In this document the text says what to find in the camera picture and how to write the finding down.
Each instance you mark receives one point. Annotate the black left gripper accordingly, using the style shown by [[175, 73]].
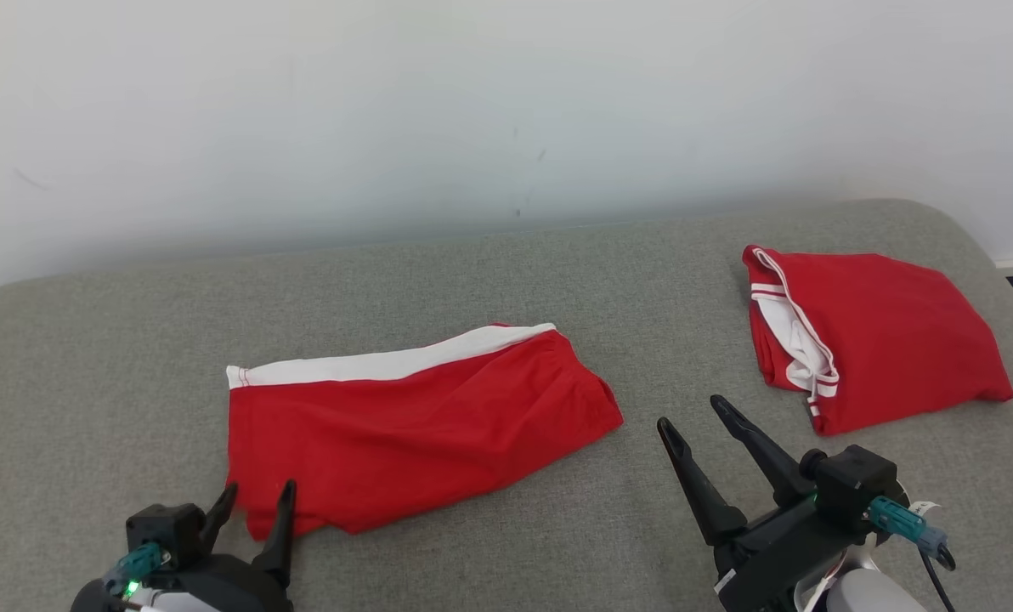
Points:
[[217, 586]]

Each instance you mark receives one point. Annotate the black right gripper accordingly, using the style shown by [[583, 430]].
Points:
[[778, 561]]

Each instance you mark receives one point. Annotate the red shorts with white bands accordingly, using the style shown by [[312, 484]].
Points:
[[404, 433]]

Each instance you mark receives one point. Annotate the red basketball jersey number 23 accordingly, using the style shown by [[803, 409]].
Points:
[[889, 331]]

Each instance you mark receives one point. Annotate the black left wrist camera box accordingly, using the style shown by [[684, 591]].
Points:
[[162, 531]]

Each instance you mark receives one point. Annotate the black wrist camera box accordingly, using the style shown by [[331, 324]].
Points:
[[851, 484], [162, 531]]

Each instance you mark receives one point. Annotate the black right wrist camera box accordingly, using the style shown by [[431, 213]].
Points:
[[851, 484]]

